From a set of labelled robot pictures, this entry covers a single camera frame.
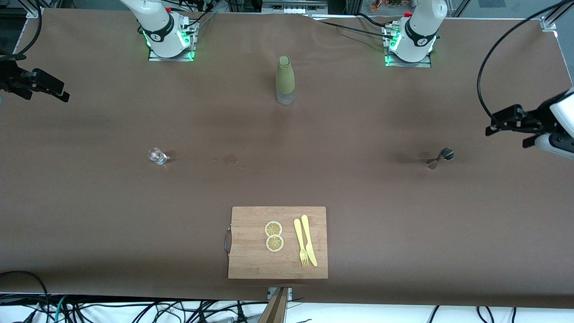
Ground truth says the black looping floor cable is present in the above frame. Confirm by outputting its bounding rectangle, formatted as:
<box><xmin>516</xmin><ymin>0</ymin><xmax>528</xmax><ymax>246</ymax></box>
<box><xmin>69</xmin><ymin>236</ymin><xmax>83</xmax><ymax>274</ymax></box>
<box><xmin>0</xmin><ymin>271</ymin><xmax>51</xmax><ymax>323</ymax></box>

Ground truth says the green sleeved glass bottle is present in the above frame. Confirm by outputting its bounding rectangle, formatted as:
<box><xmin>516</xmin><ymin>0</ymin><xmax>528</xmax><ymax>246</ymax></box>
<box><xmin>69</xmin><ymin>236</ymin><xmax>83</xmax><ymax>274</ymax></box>
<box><xmin>275</xmin><ymin>56</ymin><xmax>296</xmax><ymax>105</ymax></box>

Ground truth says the black cable on table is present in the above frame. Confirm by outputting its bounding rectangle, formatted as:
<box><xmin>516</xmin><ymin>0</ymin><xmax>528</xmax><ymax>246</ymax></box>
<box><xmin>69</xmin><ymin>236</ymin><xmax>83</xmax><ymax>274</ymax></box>
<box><xmin>309</xmin><ymin>13</ymin><xmax>397</xmax><ymax>40</ymax></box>

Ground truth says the steel jigger measuring cup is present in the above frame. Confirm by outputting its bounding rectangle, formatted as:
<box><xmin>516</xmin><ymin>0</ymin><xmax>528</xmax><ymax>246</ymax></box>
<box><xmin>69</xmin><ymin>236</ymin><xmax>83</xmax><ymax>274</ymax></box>
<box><xmin>426</xmin><ymin>147</ymin><xmax>455</xmax><ymax>170</ymax></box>

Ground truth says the clear glass beaker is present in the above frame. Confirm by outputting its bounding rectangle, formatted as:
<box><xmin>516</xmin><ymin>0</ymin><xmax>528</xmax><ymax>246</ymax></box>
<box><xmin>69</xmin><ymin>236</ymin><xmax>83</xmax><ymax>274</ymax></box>
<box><xmin>147</xmin><ymin>147</ymin><xmax>168</xmax><ymax>166</ymax></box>

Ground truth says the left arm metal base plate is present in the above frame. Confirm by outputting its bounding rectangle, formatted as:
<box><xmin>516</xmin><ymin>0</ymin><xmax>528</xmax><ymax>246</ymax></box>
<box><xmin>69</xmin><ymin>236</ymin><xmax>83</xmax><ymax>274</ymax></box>
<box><xmin>384</xmin><ymin>25</ymin><xmax>433</xmax><ymax>68</ymax></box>

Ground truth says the wooden post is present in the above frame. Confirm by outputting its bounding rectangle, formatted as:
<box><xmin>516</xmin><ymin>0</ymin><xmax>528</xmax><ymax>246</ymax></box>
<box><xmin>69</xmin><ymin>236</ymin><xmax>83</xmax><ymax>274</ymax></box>
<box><xmin>259</xmin><ymin>287</ymin><xmax>290</xmax><ymax>323</ymax></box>

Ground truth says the white power strip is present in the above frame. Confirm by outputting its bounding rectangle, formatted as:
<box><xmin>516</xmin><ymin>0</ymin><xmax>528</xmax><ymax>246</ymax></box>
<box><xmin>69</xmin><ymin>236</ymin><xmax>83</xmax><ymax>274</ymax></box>
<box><xmin>262</xmin><ymin>0</ymin><xmax>328</xmax><ymax>14</ymax></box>

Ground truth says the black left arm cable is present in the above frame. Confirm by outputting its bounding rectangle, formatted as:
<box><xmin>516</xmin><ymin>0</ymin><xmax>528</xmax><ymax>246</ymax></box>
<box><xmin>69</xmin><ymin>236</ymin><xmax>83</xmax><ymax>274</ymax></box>
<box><xmin>476</xmin><ymin>0</ymin><xmax>574</xmax><ymax>125</ymax></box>

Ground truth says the teal cable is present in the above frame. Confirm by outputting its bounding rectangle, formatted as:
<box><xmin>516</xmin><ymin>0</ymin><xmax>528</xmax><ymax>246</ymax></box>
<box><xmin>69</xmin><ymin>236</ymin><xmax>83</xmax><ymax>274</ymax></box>
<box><xmin>53</xmin><ymin>295</ymin><xmax>68</xmax><ymax>323</ymax></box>

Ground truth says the yellow plastic fork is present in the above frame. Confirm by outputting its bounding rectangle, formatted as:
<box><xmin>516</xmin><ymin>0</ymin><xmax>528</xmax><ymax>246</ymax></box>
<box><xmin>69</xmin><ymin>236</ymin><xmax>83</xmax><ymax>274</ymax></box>
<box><xmin>293</xmin><ymin>218</ymin><xmax>310</xmax><ymax>267</ymax></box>

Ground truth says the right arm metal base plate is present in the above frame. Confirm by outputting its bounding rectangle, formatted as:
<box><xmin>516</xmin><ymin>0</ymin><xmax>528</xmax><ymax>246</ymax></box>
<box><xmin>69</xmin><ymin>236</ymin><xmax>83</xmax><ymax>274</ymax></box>
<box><xmin>148</xmin><ymin>18</ymin><xmax>198</xmax><ymax>62</ymax></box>

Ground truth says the yellow plastic knife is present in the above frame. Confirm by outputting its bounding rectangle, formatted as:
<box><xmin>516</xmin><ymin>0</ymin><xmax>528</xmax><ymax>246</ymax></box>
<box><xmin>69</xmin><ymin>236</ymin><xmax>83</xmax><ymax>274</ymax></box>
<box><xmin>301</xmin><ymin>214</ymin><xmax>318</xmax><ymax>267</ymax></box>

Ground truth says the metal bracket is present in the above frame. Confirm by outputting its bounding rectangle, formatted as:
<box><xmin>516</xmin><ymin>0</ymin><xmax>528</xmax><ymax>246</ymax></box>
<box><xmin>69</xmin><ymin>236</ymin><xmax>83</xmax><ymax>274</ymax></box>
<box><xmin>268</xmin><ymin>287</ymin><xmax>293</xmax><ymax>302</ymax></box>

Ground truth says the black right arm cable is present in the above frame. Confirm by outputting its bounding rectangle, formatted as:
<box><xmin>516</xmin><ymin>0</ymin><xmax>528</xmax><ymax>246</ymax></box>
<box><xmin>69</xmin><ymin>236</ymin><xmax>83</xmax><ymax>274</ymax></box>
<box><xmin>0</xmin><ymin>0</ymin><xmax>43</xmax><ymax>61</ymax></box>

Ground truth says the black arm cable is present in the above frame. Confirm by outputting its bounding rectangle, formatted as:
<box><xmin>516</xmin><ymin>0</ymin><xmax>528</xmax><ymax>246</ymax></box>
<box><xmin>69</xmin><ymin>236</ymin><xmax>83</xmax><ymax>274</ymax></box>
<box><xmin>476</xmin><ymin>0</ymin><xmax>574</xmax><ymax>125</ymax></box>
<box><xmin>0</xmin><ymin>0</ymin><xmax>43</xmax><ymax>61</ymax></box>

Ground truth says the wooden cutting board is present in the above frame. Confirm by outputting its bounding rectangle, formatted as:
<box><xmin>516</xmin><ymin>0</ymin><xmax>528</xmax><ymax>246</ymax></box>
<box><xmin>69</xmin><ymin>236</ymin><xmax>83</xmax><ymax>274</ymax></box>
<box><xmin>224</xmin><ymin>206</ymin><xmax>329</xmax><ymax>280</ymax></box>

